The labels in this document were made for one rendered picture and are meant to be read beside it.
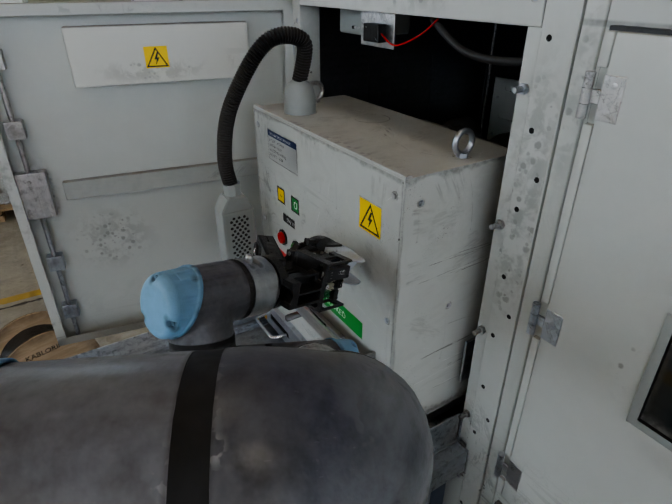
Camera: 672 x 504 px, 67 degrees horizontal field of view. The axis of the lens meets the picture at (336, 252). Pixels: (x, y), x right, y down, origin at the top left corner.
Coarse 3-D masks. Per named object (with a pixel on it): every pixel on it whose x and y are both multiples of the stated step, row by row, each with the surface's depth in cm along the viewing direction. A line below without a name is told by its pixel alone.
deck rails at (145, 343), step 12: (240, 324) 127; (252, 324) 127; (264, 324) 127; (144, 336) 114; (96, 348) 109; (108, 348) 110; (120, 348) 112; (132, 348) 114; (144, 348) 115; (156, 348) 117; (168, 348) 119; (456, 420) 93; (432, 432) 90; (444, 432) 93; (456, 432) 95; (444, 444) 95
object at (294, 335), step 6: (276, 312) 119; (276, 318) 120; (282, 318) 117; (276, 324) 121; (282, 324) 117; (288, 324) 115; (276, 330) 122; (282, 330) 119; (288, 330) 115; (294, 330) 113; (288, 336) 116; (294, 336) 112; (300, 336) 111
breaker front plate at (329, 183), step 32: (256, 128) 104; (288, 128) 91; (320, 160) 84; (352, 160) 76; (288, 192) 98; (320, 192) 87; (352, 192) 78; (384, 192) 71; (288, 224) 102; (320, 224) 90; (352, 224) 81; (384, 224) 73; (384, 256) 75; (352, 288) 86; (384, 288) 77; (384, 320) 79; (384, 352) 82
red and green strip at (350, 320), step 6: (282, 252) 109; (342, 306) 91; (336, 312) 94; (342, 312) 92; (348, 312) 90; (342, 318) 92; (348, 318) 90; (354, 318) 88; (348, 324) 91; (354, 324) 89; (360, 324) 87; (354, 330) 89; (360, 330) 87; (360, 336) 88
